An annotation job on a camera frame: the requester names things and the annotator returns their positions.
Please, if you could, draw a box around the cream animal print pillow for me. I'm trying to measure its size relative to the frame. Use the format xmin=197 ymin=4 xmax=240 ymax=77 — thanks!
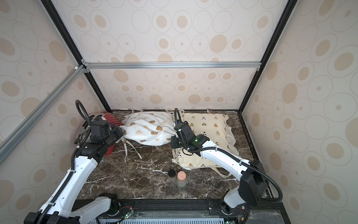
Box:
xmin=172 ymin=111 xmax=240 ymax=170

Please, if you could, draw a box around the white bear print pillow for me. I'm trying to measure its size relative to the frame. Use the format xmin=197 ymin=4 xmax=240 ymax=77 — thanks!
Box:
xmin=121 ymin=111 xmax=176 ymax=146

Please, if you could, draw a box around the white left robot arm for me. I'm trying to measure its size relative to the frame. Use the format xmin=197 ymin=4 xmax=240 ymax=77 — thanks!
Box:
xmin=24 ymin=100 xmax=124 ymax=224

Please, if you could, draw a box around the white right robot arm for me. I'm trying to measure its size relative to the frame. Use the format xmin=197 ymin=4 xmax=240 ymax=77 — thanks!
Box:
xmin=172 ymin=108 xmax=283 ymax=214

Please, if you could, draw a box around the red polka dot toaster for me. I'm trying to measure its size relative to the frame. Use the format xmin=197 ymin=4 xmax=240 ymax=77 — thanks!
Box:
xmin=74 ymin=111 xmax=125 ymax=156

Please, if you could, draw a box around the pink cap shaker bottle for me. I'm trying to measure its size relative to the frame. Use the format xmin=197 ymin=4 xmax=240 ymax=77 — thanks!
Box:
xmin=176 ymin=171 xmax=187 ymax=188

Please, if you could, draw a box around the black cap shaker bottle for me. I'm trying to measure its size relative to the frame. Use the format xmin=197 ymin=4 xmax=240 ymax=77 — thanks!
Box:
xmin=168 ymin=169 xmax=177 ymax=183

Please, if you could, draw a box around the silver aluminium back bar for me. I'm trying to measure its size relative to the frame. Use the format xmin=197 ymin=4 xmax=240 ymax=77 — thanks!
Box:
xmin=84 ymin=61 xmax=262 ymax=69

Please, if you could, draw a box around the silver aluminium bar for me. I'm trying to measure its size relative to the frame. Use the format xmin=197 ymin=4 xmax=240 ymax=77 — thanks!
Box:
xmin=84 ymin=61 xmax=262 ymax=69
xmin=1 ymin=65 xmax=84 ymax=163

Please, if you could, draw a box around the silver aluminium left bar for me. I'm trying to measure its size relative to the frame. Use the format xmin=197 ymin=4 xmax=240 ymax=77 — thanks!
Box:
xmin=1 ymin=65 xmax=84 ymax=163

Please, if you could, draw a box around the black frame post left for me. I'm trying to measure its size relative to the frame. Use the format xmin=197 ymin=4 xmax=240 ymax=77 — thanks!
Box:
xmin=41 ymin=0 xmax=112 ymax=113

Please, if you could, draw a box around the black frame post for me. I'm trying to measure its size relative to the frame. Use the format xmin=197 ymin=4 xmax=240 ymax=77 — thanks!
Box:
xmin=41 ymin=0 xmax=112 ymax=113
xmin=238 ymin=0 xmax=298 ymax=115

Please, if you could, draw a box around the black frame post right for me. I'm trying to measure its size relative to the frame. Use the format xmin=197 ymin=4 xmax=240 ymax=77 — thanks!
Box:
xmin=238 ymin=0 xmax=298 ymax=115

